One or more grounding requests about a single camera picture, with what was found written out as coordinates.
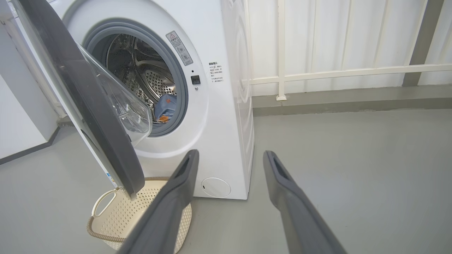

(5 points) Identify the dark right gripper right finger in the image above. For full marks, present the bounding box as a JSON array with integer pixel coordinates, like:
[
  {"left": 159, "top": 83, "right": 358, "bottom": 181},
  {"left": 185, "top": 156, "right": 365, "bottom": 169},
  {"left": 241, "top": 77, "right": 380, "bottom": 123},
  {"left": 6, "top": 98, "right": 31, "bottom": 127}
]
[{"left": 263, "top": 151, "right": 348, "bottom": 254}]

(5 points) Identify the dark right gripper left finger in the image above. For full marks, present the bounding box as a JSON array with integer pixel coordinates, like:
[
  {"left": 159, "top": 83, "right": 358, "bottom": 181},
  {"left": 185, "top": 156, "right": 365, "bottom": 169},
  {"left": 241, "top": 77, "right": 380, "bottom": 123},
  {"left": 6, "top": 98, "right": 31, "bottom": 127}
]
[{"left": 117, "top": 149, "right": 200, "bottom": 254}]

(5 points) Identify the blue printed garment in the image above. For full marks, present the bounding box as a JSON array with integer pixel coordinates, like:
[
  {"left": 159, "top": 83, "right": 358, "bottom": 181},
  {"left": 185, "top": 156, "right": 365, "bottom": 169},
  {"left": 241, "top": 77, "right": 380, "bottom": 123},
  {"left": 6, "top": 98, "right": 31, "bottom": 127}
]
[{"left": 154, "top": 93, "right": 178, "bottom": 124}]

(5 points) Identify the black round washing machine door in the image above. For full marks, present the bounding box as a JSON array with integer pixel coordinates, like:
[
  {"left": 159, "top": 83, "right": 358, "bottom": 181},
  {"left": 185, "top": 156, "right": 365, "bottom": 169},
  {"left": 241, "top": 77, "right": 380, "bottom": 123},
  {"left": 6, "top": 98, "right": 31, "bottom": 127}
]
[{"left": 11, "top": 0, "right": 153, "bottom": 200}]

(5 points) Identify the cream perforated laundry basket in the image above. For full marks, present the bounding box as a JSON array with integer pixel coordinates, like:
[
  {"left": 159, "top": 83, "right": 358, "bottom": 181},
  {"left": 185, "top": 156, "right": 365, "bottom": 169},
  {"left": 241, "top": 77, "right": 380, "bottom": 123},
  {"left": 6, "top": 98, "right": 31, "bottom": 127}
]
[{"left": 87, "top": 176, "right": 193, "bottom": 252}]

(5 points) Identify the white front-load washing machine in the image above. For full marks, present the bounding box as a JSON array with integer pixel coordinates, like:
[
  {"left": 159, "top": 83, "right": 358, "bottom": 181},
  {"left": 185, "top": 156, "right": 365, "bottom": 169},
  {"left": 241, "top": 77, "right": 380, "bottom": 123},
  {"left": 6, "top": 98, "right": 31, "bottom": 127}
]
[{"left": 11, "top": 0, "right": 255, "bottom": 200}]

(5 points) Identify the steel washing drum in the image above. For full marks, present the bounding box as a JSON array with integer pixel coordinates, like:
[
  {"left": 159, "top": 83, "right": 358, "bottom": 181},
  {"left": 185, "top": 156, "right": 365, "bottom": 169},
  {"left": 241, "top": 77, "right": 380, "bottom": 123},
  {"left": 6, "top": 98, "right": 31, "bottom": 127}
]
[{"left": 106, "top": 34, "right": 178, "bottom": 124}]

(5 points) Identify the grey rubber door gasket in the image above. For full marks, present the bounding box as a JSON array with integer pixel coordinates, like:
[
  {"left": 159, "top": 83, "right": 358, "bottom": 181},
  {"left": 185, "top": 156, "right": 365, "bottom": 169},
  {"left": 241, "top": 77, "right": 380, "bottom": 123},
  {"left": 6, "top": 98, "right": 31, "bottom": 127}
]
[{"left": 82, "top": 19, "right": 189, "bottom": 137}]

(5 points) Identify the round white filter cover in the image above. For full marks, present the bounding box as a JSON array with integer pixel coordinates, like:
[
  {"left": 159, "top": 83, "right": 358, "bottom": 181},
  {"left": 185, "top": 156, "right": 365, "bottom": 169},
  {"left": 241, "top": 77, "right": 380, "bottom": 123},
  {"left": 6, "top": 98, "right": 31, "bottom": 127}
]
[{"left": 201, "top": 177, "right": 232, "bottom": 198}]

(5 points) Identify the white metal railing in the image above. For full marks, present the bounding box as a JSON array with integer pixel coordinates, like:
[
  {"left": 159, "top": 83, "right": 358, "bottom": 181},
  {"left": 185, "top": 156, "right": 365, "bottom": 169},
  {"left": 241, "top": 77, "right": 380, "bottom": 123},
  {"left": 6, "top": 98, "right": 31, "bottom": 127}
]
[{"left": 242, "top": 0, "right": 452, "bottom": 102}]

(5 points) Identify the grey warning sticker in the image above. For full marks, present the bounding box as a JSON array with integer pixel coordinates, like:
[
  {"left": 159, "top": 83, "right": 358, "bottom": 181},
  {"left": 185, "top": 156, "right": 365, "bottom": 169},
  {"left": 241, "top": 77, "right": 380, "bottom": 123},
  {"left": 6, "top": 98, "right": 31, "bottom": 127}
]
[{"left": 166, "top": 31, "right": 194, "bottom": 66}]

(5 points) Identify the grey pillar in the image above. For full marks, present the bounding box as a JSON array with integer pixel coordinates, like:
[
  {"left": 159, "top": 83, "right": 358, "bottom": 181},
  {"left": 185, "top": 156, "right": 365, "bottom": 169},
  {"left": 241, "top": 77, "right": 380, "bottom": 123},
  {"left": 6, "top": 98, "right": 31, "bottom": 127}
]
[{"left": 402, "top": 0, "right": 445, "bottom": 87}]

